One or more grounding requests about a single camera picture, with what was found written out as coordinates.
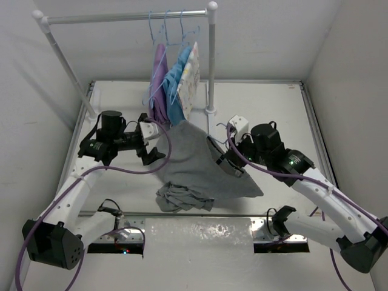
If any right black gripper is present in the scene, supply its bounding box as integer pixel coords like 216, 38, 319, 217
224, 130, 270, 168

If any white front cover panel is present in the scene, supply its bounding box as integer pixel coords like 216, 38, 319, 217
21, 216, 376, 291

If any white patterned t shirt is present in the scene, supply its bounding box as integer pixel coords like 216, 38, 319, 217
177, 42, 200, 120

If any purple t shirt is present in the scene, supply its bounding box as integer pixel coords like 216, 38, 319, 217
149, 44, 169, 124

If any white garment rack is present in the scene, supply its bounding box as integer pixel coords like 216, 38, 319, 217
32, 1, 218, 121

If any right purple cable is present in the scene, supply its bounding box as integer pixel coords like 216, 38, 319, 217
227, 127, 388, 291

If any grey t shirt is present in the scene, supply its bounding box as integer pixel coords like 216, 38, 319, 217
155, 121, 263, 212

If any light blue wire hanger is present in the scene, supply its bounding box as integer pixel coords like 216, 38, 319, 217
207, 122, 235, 147

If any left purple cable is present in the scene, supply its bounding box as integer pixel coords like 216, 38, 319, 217
13, 119, 173, 291

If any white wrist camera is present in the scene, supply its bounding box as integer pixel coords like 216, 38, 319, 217
139, 121, 160, 144
227, 115, 249, 144

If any light blue t shirt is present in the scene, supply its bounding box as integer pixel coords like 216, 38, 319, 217
162, 46, 192, 126

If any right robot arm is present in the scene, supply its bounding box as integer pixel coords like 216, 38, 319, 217
225, 115, 387, 273

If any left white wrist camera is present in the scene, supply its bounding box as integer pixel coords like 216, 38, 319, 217
139, 121, 160, 144

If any light blue hanger with patterned shirt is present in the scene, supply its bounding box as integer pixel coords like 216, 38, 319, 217
179, 9, 201, 47

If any light blue hanger with purple shirt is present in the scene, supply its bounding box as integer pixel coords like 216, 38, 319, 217
147, 10, 169, 110

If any purple cable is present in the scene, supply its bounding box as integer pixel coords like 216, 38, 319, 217
13, 119, 173, 291
227, 127, 388, 291

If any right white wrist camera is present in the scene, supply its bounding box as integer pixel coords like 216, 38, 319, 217
227, 115, 249, 144

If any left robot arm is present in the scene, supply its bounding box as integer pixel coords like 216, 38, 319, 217
22, 110, 170, 270

